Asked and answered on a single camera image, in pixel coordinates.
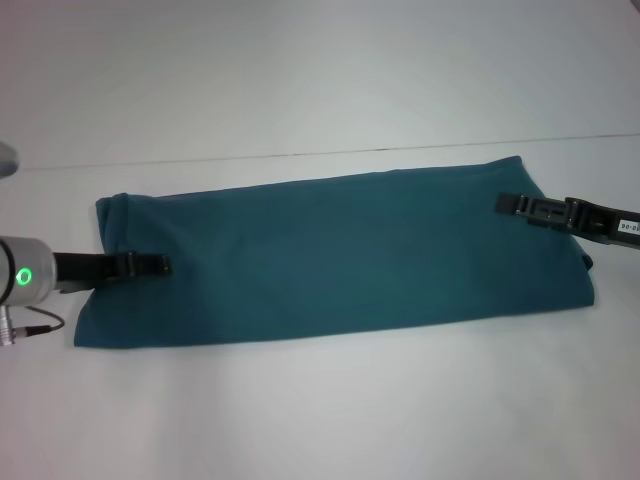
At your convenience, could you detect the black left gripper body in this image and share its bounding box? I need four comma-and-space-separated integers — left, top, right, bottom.
52, 252, 124, 295

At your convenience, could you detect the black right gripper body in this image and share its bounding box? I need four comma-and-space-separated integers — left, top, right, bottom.
563, 195, 640, 249

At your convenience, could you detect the teal t-shirt with FREE print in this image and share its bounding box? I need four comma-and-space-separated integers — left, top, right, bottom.
72, 155, 599, 349

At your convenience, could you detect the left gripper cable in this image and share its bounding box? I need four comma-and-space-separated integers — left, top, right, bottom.
13, 307, 65, 335

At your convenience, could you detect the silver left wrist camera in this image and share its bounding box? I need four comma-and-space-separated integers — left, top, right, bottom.
0, 140, 21, 179

